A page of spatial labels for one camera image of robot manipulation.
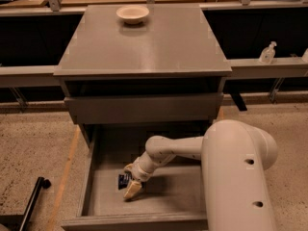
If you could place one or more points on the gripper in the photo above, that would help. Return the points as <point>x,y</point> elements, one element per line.
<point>139,170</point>

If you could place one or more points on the dark blue rxbar wrapper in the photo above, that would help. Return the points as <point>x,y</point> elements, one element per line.
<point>123,180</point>

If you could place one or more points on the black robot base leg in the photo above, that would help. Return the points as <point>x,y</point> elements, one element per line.
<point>20,222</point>

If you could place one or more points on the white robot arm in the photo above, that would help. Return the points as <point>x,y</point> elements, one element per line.
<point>233,156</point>

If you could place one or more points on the open grey middle drawer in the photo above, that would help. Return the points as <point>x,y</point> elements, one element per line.
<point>172,200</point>

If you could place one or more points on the closed grey top drawer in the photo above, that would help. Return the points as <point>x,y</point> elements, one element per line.
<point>141,108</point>

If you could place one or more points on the grey drawer cabinet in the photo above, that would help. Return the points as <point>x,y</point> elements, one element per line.
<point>172,52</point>

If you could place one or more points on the cream ceramic bowl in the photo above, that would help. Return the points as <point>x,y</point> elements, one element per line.
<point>132,14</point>

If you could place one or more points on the grey metal rail frame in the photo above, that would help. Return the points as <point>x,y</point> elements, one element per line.
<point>42,76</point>

